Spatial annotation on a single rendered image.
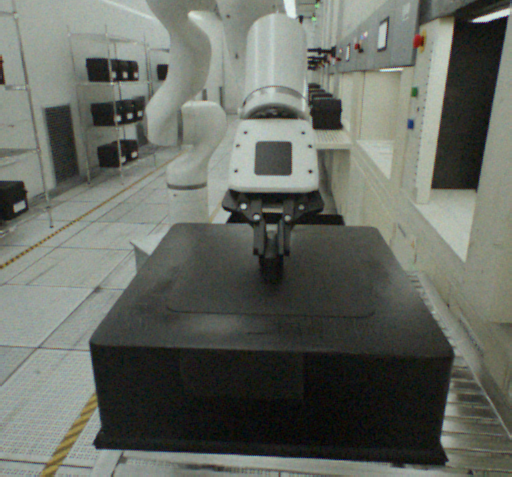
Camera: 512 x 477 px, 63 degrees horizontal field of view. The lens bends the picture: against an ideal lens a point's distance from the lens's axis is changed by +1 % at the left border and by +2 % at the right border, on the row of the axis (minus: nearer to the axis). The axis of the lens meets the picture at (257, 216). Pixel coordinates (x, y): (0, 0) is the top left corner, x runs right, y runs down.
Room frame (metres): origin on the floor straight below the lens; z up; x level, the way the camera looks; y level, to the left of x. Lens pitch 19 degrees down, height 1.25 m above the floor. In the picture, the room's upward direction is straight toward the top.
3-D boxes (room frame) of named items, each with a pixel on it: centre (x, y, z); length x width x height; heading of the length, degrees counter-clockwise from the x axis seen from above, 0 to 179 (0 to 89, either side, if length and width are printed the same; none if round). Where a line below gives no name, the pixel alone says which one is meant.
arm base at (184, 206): (1.20, 0.21, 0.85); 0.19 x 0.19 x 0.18
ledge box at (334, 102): (3.88, -0.62, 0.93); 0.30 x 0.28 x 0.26; 171
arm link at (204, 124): (1.22, 0.18, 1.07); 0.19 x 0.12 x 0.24; 111
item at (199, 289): (0.41, -0.01, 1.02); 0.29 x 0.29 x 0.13; 87
